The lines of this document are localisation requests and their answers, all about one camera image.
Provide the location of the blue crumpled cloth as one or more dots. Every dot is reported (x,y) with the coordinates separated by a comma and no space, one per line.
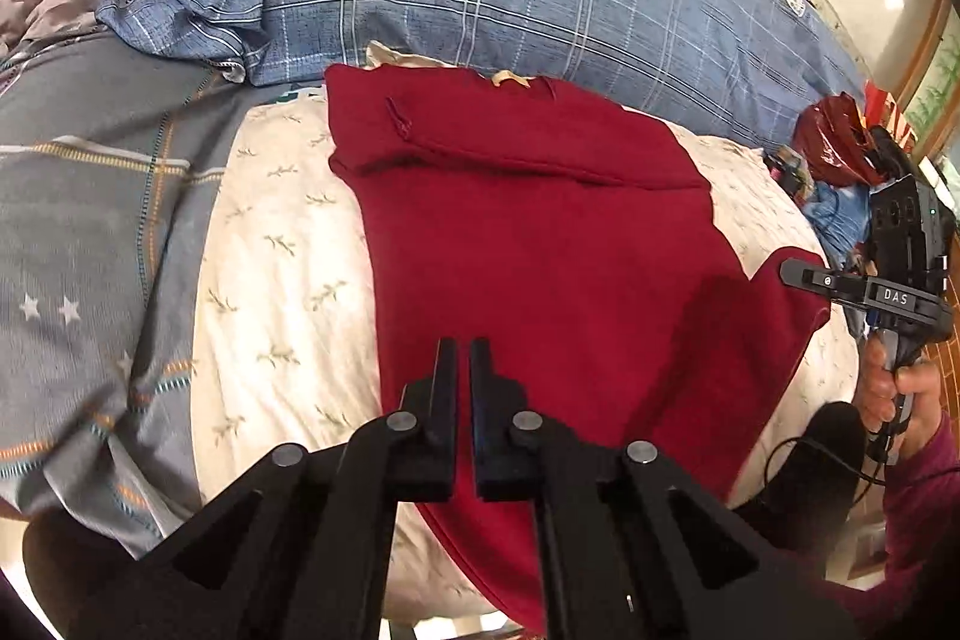
(836,212)

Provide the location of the grey striped bedsheet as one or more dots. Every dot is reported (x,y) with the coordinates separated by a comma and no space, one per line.
(90,197)

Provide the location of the red printed box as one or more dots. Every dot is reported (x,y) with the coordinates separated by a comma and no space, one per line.
(892,115)

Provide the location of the person's right hand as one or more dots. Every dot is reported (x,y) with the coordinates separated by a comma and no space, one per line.
(876,385)

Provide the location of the person's right leg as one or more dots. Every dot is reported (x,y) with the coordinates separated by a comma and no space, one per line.
(802,497)

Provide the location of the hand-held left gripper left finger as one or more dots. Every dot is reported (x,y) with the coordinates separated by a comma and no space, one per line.
(442,430)

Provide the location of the red small sweater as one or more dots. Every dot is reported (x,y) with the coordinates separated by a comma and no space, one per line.
(540,235)

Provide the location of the red plastic bag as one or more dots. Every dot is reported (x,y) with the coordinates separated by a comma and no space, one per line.
(832,138)

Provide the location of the person's left leg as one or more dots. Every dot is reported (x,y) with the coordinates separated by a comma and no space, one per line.
(75,572)

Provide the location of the grey floral cloth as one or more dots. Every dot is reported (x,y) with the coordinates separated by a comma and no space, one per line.
(37,18)

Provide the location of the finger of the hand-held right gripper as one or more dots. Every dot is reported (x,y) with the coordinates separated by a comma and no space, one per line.
(821,280)

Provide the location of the person's leg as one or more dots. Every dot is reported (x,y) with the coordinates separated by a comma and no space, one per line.
(802,497)
(75,572)

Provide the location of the cream leaf-print cloth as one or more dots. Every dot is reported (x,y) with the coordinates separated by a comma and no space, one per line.
(285,310)

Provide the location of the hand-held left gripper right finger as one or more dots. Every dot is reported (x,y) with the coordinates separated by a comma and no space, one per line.
(487,430)

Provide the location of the person's right forearm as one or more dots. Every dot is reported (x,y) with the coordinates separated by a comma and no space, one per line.
(922,520)

